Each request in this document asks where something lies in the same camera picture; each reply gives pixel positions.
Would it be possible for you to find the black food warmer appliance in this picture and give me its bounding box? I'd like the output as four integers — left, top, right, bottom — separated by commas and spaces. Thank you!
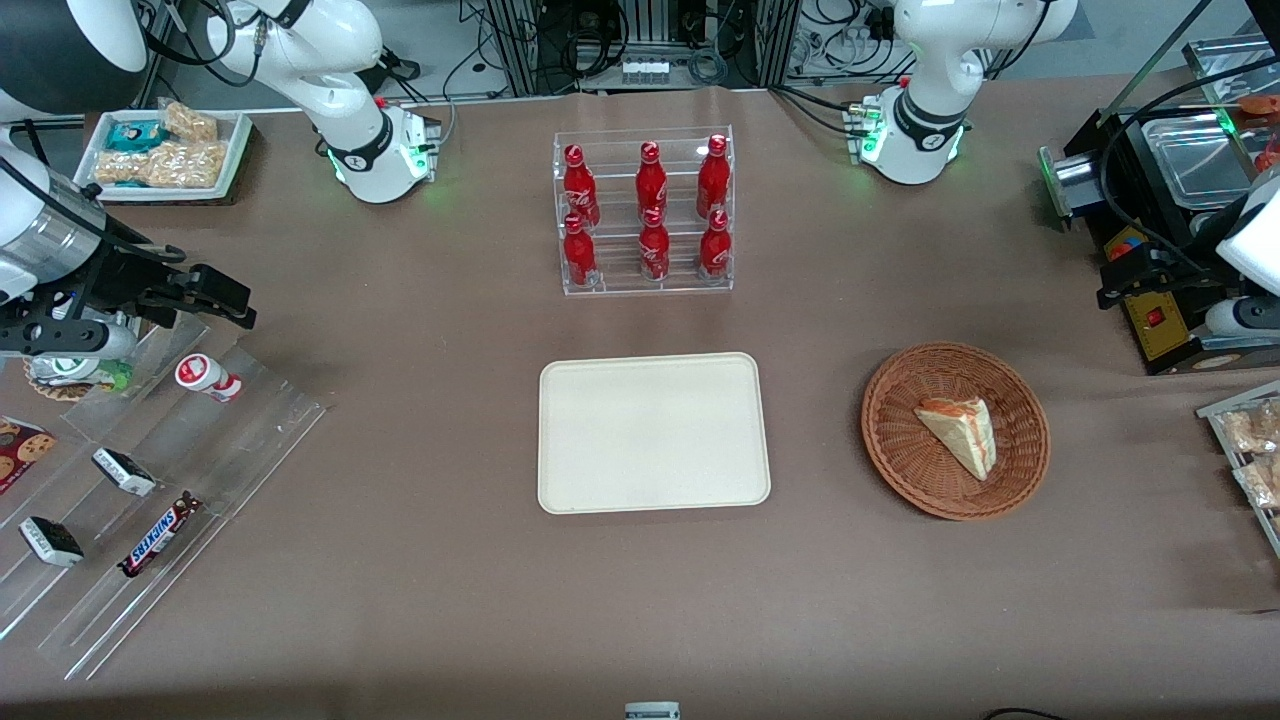
1040, 105, 1280, 378

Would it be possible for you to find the steel food pan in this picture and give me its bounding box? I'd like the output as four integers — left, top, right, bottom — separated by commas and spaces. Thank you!
1140, 112, 1256, 211

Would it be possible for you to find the clear acrylic stepped display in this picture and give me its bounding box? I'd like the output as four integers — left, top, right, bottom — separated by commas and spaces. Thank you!
0, 315, 333, 683

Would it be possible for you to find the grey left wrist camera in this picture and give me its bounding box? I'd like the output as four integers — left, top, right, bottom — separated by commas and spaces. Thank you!
1205, 296, 1280, 339

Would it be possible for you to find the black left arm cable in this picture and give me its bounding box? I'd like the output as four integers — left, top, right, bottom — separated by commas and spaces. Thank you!
1098, 82, 1280, 271

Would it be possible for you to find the green white packet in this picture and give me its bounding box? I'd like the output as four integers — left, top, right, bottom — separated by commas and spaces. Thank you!
30, 352, 134, 393

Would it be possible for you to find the clear bag of pastry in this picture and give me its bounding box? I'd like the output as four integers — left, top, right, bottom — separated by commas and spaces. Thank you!
1222, 400, 1280, 456
1232, 455, 1280, 511

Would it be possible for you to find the red white yogurt cup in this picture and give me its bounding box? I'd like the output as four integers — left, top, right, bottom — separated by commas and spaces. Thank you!
175, 353, 244, 404

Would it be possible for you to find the red cola bottle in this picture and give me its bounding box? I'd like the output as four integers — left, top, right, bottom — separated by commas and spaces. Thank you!
562, 144, 602, 229
696, 134, 732, 219
698, 209, 733, 281
636, 141, 669, 216
638, 208, 672, 283
562, 214, 599, 289

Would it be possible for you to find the silver appliance drawer handle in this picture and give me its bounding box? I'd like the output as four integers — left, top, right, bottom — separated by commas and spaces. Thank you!
1038, 146, 1101, 233

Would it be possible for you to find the chocolate chip cookie pack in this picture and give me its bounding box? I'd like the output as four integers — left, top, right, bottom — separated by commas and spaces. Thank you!
0, 416, 58, 496

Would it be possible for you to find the clear acrylic bottle rack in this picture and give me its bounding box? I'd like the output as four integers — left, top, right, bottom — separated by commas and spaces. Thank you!
552, 125, 736, 297

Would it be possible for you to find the Snickers chocolate bar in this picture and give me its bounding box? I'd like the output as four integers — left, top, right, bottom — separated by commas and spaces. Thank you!
117, 491, 204, 579

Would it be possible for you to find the white rectangular snack tray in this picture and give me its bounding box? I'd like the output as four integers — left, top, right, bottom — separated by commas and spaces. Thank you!
73, 108, 254, 204

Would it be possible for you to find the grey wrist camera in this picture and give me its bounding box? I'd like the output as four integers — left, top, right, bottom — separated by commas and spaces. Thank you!
0, 318, 138, 361
1205, 296, 1280, 339

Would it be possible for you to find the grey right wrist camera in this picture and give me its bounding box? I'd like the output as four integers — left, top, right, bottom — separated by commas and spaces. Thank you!
0, 318, 138, 361

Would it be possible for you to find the aluminium equipment frame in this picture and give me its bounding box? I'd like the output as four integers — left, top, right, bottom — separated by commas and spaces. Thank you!
505, 0, 801, 96

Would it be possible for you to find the steel tray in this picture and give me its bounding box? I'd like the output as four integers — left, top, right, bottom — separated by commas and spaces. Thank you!
1182, 35, 1280, 113

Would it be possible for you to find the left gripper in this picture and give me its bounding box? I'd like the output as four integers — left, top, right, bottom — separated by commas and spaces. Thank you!
1097, 235, 1241, 311

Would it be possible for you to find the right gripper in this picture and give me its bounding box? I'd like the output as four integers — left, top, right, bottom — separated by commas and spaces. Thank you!
70, 240, 257, 329

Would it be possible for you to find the triangular sandwich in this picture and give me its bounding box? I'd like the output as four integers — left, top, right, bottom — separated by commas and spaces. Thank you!
914, 397, 997, 482

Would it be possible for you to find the teal snack packet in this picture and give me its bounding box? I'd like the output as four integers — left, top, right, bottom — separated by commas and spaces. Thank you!
105, 120, 169, 154

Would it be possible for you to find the grey snack tray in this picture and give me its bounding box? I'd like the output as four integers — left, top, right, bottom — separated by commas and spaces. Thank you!
1196, 380, 1280, 559

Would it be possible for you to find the brown round wicker basket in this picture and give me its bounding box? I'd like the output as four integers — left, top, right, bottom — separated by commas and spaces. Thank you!
861, 342, 1051, 522

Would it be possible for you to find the beige plastic tray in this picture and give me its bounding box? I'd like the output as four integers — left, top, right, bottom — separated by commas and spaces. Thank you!
538, 352, 772, 515

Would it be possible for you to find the black white snack bar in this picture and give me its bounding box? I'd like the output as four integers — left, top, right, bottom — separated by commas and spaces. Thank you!
19, 516, 86, 569
91, 447, 158, 498

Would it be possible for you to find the clear bag of crackers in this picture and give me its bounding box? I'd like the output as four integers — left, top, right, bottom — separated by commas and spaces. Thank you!
93, 148, 151, 187
143, 140, 229, 191
158, 98, 221, 144

